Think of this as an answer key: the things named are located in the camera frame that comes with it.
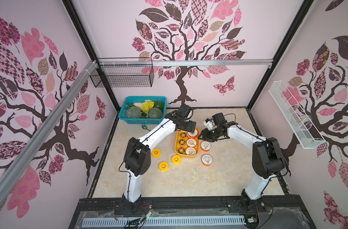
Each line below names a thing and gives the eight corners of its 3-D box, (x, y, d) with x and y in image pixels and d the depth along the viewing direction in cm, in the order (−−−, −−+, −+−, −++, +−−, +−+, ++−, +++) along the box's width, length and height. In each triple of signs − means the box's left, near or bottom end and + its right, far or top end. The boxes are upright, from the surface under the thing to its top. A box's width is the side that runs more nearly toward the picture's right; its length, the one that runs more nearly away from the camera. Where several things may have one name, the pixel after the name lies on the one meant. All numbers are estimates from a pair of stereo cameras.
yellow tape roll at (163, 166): (158, 172, 88) (158, 170, 86) (159, 162, 92) (159, 161, 90) (168, 171, 88) (168, 170, 86) (169, 162, 92) (169, 161, 90)
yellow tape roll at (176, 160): (171, 164, 91) (171, 163, 89) (172, 156, 95) (171, 154, 92) (180, 164, 91) (181, 163, 89) (180, 156, 94) (180, 154, 92)
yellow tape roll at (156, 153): (151, 158, 94) (151, 156, 92) (152, 150, 97) (152, 148, 95) (160, 158, 94) (160, 156, 92) (161, 150, 97) (160, 148, 95)
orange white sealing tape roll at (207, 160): (202, 165, 90) (202, 164, 88) (201, 155, 94) (201, 154, 93) (213, 165, 90) (213, 164, 88) (211, 155, 94) (211, 154, 93)
